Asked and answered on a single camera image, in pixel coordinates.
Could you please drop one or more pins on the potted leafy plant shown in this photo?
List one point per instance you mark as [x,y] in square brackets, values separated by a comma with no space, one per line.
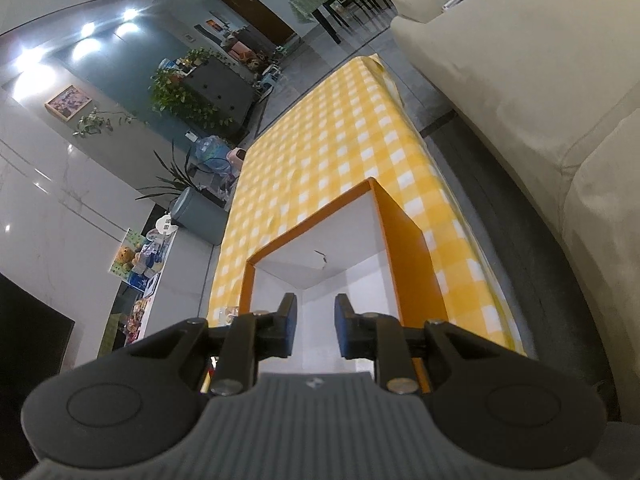
[170,180]

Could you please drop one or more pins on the trailing green plant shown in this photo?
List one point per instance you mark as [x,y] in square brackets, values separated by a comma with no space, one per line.
[172,95]

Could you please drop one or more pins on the blue water bottle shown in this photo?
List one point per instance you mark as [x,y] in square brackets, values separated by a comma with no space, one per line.
[210,151]

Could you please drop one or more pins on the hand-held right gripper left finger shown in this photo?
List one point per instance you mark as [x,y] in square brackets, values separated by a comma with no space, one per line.
[289,321]

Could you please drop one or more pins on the green wall vine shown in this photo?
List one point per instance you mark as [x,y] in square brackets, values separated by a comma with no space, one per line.
[100,122]

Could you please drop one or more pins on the grey trash bin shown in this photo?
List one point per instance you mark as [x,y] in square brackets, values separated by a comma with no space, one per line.
[197,216]

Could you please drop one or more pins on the plush toy picture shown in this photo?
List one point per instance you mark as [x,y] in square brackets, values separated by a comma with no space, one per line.
[127,255]

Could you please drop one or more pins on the brown wooden door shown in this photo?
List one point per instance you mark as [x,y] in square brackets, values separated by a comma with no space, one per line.
[260,15]

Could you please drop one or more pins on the dark sideboard cabinet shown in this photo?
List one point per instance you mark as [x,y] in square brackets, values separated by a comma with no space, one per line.
[225,90]

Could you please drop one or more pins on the orange cardboard box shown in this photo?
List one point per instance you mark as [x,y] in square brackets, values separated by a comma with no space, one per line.
[400,240]

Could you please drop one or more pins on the yellow checked tablecloth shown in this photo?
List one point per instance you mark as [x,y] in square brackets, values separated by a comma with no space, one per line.
[325,150]

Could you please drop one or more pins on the white round device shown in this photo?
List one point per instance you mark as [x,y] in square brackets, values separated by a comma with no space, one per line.
[165,225]

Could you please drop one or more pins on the beige sofa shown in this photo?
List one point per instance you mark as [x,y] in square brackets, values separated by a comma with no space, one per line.
[525,85]

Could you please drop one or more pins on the black television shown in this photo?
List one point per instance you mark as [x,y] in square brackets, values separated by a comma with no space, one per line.
[30,320]

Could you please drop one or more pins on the wooden picture frame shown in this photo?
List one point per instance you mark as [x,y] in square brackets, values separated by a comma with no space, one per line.
[67,102]

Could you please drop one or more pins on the white low console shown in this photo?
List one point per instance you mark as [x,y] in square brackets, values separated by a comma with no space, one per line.
[165,280]

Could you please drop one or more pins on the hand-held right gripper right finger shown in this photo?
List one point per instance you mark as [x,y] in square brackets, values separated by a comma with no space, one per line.
[342,326]

